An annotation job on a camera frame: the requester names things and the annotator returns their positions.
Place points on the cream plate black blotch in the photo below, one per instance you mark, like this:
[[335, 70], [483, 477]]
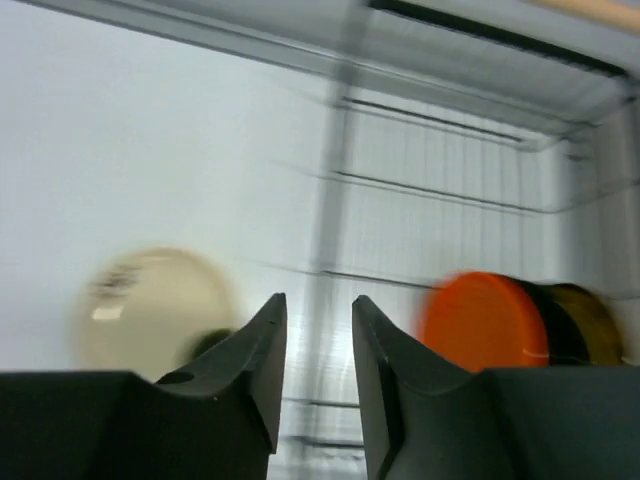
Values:
[[150, 310]]

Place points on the yellow patterned plate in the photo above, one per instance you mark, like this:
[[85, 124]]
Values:
[[594, 320]]

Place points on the orange plate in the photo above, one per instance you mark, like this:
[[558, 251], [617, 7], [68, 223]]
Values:
[[478, 320]]

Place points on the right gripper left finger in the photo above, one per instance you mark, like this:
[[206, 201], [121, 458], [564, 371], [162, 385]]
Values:
[[216, 417]]

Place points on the black wire dish rack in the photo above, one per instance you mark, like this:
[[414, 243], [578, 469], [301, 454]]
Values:
[[455, 144]]

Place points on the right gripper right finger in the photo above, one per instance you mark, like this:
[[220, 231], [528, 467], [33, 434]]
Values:
[[425, 418]]

